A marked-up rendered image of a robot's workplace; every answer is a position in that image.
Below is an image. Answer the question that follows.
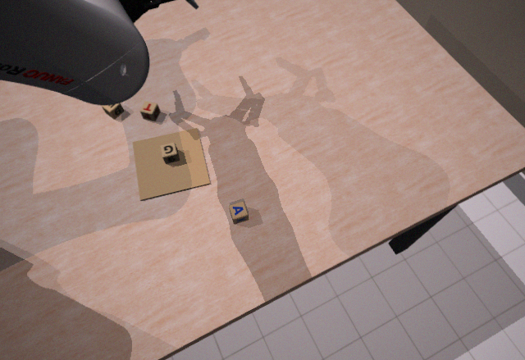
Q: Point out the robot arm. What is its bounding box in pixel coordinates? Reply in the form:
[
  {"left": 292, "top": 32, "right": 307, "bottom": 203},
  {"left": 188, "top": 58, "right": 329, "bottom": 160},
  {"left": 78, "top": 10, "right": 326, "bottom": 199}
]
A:
[{"left": 0, "top": 0, "right": 149, "bottom": 106}]

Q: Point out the tan flat mat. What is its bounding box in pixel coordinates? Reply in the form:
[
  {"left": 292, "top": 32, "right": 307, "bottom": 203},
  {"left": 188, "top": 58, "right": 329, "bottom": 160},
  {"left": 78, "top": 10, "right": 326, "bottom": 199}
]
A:
[{"left": 132, "top": 128, "right": 210, "bottom": 201}]

